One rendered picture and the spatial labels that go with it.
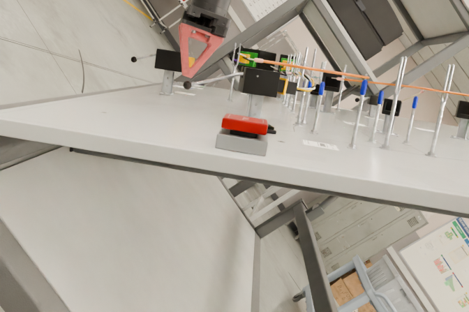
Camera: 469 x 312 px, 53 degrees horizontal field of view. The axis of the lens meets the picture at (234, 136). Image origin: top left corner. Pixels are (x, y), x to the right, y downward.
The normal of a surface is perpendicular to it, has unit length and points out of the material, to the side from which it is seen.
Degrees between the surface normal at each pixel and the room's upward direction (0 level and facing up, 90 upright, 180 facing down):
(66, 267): 0
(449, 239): 89
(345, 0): 90
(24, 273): 0
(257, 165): 90
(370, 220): 93
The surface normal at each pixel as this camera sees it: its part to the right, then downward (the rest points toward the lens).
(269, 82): 0.17, 0.18
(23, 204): 0.82, -0.55
